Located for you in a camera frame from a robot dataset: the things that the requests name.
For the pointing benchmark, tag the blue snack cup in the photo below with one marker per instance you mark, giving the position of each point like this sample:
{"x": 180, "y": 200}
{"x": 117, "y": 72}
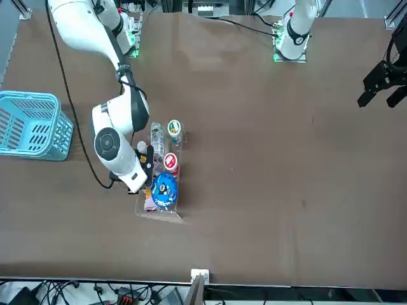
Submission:
{"x": 163, "y": 190}

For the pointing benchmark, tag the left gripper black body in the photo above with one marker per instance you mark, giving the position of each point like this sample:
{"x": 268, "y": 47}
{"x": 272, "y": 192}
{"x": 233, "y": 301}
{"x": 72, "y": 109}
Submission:
{"x": 400, "y": 44}

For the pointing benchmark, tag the aluminium corner profile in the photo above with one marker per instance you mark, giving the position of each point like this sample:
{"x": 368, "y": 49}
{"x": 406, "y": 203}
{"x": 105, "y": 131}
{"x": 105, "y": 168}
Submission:
{"x": 392, "y": 19}
{"x": 25, "y": 12}

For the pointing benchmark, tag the clear acrylic tiered shelf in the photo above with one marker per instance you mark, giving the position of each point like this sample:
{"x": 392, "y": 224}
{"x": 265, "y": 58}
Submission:
{"x": 139, "y": 206}

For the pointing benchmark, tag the aluminium profile post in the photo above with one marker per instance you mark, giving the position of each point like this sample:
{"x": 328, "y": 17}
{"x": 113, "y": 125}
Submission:
{"x": 194, "y": 292}

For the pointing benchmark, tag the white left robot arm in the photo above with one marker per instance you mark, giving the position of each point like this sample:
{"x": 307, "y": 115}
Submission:
{"x": 297, "y": 31}

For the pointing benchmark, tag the white biscuit packet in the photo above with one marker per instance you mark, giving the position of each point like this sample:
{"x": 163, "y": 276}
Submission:
{"x": 157, "y": 139}

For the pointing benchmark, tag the black box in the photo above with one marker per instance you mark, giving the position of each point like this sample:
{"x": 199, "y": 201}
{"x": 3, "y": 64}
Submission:
{"x": 22, "y": 297}

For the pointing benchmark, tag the green and white canister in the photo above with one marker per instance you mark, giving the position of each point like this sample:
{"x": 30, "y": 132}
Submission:
{"x": 174, "y": 127}

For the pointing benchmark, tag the light blue plastic basket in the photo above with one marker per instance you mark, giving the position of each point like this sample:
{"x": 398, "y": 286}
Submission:
{"x": 31, "y": 94}

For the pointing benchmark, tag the white corner bracket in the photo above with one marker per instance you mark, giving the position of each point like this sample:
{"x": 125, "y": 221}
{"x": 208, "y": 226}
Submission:
{"x": 200, "y": 273}

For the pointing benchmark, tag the red and black plug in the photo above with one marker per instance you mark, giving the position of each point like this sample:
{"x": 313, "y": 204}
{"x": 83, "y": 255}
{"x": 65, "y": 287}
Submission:
{"x": 124, "y": 299}

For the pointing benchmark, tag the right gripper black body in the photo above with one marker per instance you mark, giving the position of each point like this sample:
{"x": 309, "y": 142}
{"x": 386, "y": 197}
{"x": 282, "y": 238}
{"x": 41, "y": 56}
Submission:
{"x": 149, "y": 171}

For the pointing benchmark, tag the grey power strip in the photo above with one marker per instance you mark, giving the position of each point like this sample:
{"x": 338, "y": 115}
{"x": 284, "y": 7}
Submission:
{"x": 205, "y": 10}

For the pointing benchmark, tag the juice bottle with white cap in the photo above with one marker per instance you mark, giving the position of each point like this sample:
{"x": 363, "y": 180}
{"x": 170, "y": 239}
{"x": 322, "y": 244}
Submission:
{"x": 142, "y": 146}

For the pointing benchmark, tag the red and white canister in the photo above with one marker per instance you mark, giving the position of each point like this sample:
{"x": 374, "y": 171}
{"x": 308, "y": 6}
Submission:
{"x": 170, "y": 161}

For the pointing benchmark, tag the strawberry print snack bag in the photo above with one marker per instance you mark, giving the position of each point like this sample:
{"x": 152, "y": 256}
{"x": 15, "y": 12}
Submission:
{"x": 149, "y": 203}

